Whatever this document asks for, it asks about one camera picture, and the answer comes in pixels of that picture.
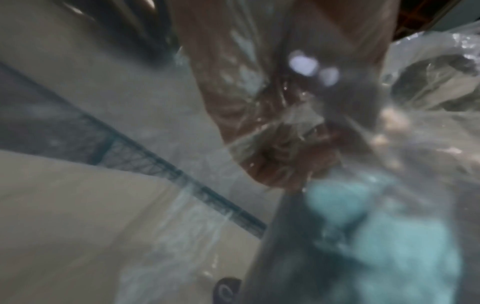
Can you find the person's left hand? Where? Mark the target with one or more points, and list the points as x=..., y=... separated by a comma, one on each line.
x=232, y=74

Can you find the clear bag of white straws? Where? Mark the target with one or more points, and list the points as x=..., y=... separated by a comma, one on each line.
x=431, y=124

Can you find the blue mesh fence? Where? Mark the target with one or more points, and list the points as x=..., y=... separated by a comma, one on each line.
x=123, y=154

